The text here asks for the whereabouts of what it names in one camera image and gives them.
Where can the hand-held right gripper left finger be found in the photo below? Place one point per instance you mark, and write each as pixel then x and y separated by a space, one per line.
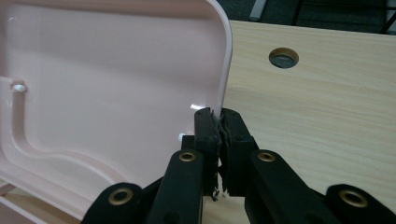
pixel 207 133

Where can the white desk leg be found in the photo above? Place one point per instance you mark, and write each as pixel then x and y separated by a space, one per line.
pixel 258 9

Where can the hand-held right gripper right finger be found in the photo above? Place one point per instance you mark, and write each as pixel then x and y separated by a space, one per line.
pixel 238 146

